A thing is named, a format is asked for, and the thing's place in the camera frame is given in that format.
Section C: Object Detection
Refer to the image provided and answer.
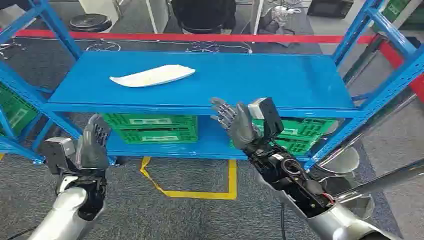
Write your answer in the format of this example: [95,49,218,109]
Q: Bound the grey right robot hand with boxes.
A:
[210,96,263,151]

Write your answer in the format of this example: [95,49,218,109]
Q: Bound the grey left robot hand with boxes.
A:
[75,114,112,171]

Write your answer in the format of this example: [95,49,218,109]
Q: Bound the white soft parcel bag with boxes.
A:
[109,64,196,88]

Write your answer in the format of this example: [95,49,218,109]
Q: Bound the blue metal shelf rack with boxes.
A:
[0,0,424,171]

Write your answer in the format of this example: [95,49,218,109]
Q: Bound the green plastic crate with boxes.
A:
[229,117,338,157]
[100,113,199,145]
[0,84,39,137]

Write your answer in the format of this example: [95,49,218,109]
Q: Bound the yellow floor tape outline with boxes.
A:
[139,156,238,201]

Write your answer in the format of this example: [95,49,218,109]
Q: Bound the grey crumpled cloth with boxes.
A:
[258,6,301,48]

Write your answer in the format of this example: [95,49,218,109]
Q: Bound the white table leg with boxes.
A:
[145,0,160,34]
[251,0,265,36]

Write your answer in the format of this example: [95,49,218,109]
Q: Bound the red floor tape line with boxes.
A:
[0,29,375,45]

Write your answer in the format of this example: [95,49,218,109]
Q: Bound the person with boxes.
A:
[170,0,237,35]

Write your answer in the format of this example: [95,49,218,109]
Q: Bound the black round disc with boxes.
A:
[68,13,113,33]

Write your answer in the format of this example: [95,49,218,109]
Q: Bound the white cabinet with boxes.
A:
[78,0,121,25]

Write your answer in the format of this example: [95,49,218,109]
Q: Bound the black box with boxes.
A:
[307,0,355,19]

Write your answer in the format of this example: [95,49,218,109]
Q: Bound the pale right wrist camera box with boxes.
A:
[247,97,285,139]

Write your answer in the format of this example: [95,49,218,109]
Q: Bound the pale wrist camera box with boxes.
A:
[42,137,78,175]
[247,97,285,139]

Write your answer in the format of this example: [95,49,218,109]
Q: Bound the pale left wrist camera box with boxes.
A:
[42,137,78,175]

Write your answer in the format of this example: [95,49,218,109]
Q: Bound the tangled floor cables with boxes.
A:
[184,41,253,55]

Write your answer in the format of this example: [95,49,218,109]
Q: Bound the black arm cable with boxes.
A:
[280,202,287,240]

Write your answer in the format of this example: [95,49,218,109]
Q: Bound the chrome metal frame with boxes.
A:
[311,94,424,221]

